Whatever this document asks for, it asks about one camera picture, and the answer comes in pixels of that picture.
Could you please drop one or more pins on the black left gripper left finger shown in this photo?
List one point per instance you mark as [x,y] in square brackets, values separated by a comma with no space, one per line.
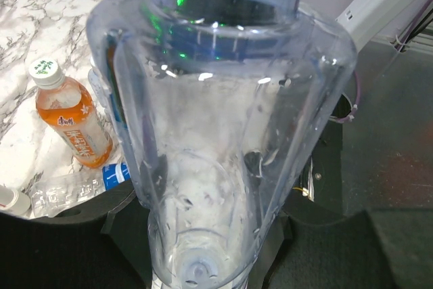
[101,243]

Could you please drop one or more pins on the blue label Pocari bottle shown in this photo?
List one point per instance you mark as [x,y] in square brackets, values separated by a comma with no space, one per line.
[49,197]

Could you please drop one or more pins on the clear blue-tinted plastic bottle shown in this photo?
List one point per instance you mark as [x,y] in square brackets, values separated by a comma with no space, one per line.
[219,104]

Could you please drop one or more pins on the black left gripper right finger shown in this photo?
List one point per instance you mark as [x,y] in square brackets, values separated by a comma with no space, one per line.
[322,249]

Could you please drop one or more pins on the orange tea bottle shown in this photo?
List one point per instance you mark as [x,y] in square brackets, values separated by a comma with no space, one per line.
[67,107]

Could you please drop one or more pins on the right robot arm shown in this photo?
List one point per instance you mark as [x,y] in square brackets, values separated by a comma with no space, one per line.
[364,19]

